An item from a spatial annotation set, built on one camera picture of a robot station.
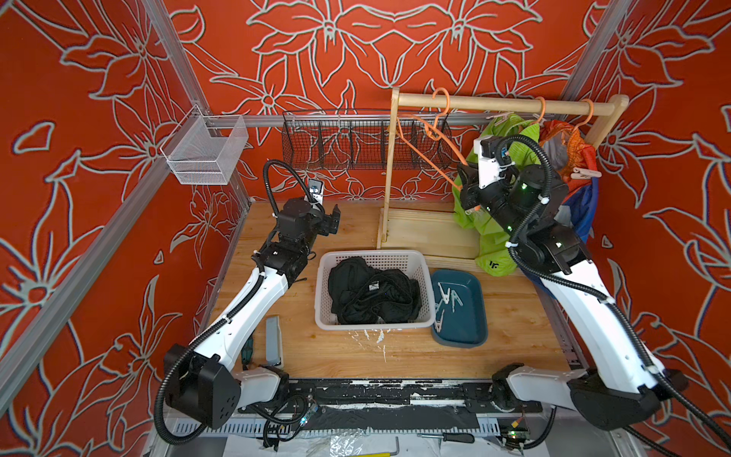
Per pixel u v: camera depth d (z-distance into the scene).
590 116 0.63
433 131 0.63
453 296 0.90
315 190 0.63
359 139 1.00
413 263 0.91
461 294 0.92
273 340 0.79
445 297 0.90
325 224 0.68
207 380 0.38
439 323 0.85
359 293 0.83
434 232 1.07
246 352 0.79
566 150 0.68
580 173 0.62
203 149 0.94
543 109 0.63
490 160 0.47
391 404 0.73
